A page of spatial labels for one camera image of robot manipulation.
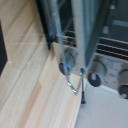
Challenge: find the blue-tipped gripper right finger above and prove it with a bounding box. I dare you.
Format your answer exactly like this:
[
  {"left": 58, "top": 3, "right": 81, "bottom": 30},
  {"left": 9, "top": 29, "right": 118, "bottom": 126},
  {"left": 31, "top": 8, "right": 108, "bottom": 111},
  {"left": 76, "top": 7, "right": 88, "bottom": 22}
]
[{"left": 79, "top": 67, "right": 87, "bottom": 105}]

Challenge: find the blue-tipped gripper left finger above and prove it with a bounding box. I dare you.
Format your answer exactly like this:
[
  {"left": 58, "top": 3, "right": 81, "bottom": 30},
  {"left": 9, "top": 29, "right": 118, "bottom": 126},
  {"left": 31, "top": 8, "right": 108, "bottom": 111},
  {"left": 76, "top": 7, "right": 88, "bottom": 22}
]
[{"left": 63, "top": 62, "right": 80, "bottom": 96}]

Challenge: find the black oven tray rack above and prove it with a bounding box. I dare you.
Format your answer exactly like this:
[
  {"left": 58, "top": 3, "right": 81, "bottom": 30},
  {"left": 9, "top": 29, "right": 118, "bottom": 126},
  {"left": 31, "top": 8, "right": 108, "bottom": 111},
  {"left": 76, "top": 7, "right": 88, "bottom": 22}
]
[{"left": 49, "top": 28, "right": 128, "bottom": 62}]

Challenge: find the black toaster oven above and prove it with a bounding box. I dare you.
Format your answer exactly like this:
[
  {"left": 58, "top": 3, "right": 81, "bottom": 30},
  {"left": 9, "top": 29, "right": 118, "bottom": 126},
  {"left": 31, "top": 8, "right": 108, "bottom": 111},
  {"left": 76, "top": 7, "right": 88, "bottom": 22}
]
[{"left": 35, "top": 0, "right": 128, "bottom": 101}]

